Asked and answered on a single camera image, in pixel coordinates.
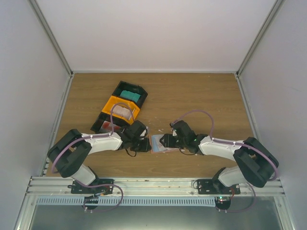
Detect yellow bin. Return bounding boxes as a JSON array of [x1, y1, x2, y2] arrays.
[[101, 96, 140, 124]]

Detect black bin with red cards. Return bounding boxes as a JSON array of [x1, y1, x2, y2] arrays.
[[90, 112, 128, 134]]

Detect black bin with teal cards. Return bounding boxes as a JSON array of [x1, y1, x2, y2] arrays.
[[112, 81, 148, 108]]

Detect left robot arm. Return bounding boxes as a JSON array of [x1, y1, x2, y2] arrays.
[[47, 120, 151, 194]]

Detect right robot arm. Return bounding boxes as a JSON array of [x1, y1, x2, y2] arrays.
[[159, 120, 279, 194]]

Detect pale pink cards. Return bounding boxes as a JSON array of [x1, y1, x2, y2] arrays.
[[113, 105, 131, 120]]

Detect red and white cards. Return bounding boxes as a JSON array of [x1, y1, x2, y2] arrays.
[[100, 121, 120, 133]]

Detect teal cards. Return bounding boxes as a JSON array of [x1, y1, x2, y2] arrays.
[[120, 90, 141, 102]]

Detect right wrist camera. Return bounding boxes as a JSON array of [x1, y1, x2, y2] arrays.
[[169, 123, 177, 137]]

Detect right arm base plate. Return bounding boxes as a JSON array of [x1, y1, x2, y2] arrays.
[[196, 179, 241, 195]]

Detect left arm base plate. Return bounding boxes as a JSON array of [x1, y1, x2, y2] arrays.
[[68, 178, 114, 195]]

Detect aluminium mounting rail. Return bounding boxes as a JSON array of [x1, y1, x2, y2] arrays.
[[26, 177, 285, 196]]

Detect grey slotted cable duct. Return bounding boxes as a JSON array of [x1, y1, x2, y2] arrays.
[[36, 196, 215, 207]]

